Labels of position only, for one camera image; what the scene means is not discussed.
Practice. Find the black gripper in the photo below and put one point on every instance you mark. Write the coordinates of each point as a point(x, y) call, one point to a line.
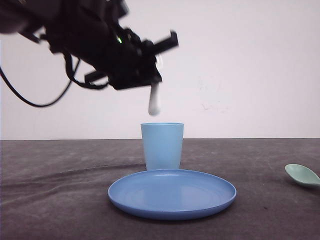
point(120, 55)

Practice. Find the white plastic fork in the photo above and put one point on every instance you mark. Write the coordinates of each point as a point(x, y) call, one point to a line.
point(154, 106)

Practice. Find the light blue plastic cup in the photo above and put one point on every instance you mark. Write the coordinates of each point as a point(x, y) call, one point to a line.
point(162, 144)

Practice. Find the mint green plastic spoon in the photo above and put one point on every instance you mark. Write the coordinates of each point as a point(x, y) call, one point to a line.
point(302, 175)

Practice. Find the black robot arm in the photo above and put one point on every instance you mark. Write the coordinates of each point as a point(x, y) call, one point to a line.
point(60, 23)

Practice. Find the blue plastic plate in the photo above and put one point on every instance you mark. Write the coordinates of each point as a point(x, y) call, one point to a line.
point(172, 194)

